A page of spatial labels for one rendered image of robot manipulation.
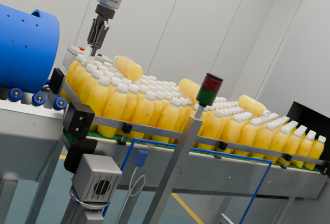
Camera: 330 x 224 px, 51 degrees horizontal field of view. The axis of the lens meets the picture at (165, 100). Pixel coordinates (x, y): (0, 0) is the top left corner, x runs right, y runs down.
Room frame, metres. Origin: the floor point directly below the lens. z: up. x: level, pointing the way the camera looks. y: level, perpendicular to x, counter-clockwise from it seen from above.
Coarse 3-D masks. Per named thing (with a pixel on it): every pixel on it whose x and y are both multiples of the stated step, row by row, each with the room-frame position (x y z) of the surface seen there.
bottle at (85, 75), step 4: (84, 72) 1.29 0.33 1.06; (88, 72) 1.30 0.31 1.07; (92, 72) 1.30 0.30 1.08; (80, 76) 1.29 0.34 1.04; (84, 76) 1.28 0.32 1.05; (88, 76) 1.29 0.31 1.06; (80, 80) 1.28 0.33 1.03; (84, 80) 1.28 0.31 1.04; (76, 84) 1.29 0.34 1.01; (80, 84) 1.28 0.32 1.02; (76, 88) 1.29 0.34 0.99; (80, 88) 1.28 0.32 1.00; (76, 92) 1.28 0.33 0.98; (80, 92) 1.28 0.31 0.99
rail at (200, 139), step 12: (96, 120) 1.12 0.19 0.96; (108, 120) 1.14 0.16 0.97; (120, 120) 1.18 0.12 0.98; (144, 132) 1.24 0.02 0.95; (156, 132) 1.27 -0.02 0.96; (168, 132) 1.30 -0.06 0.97; (180, 132) 1.34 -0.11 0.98; (216, 144) 1.47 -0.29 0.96; (228, 144) 1.51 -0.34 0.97; (240, 144) 1.55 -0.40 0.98; (276, 156) 1.73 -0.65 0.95; (300, 156) 1.85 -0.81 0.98
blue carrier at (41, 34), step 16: (0, 16) 0.99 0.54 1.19; (16, 16) 1.03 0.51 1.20; (32, 16) 1.07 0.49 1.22; (48, 16) 1.13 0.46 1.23; (0, 32) 0.98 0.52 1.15; (16, 32) 1.01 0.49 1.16; (32, 32) 1.04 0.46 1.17; (48, 32) 1.08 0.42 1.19; (0, 48) 0.97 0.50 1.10; (16, 48) 1.00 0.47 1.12; (32, 48) 1.03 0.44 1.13; (48, 48) 1.06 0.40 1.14; (0, 64) 0.98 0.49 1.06; (16, 64) 1.01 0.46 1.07; (32, 64) 1.03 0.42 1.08; (48, 64) 1.06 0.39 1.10; (0, 80) 1.02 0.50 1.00; (16, 80) 1.03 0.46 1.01; (32, 80) 1.05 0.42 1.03
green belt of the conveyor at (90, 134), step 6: (66, 132) 1.15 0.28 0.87; (90, 132) 1.16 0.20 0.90; (96, 132) 1.19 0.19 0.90; (66, 138) 1.15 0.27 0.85; (72, 138) 1.10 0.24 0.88; (102, 138) 1.16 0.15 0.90; (108, 138) 1.18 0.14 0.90; (114, 138) 1.20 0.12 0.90; (120, 138) 1.23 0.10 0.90; (126, 138) 1.25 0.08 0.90; (276, 162) 1.83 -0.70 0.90; (300, 168) 1.91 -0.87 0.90; (306, 168) 1.97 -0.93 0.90
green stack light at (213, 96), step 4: (200, 88) 1.15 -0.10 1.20; (204, 88) 1.14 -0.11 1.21; (200, 92) 1.14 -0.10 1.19; (204, 92) 1.13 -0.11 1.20; (208, 92) 1.13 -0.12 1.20; (212, 92) 1.13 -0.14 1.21; (196, 96) 1.15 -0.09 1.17; (200, 96) 1.14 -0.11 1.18; (204, 96) 1.13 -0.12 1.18; (208, 96) 1.13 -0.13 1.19; (212, 96) 1.13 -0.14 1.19; (216, 96) 1.15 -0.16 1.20; (200, 100) 1.13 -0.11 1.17; (204, 100) 1.13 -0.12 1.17; (208, 100) 1.13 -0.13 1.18; (212, 100) 1.14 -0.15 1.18; (208, 104) 1.13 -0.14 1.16; (212, 104) 1.15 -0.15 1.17
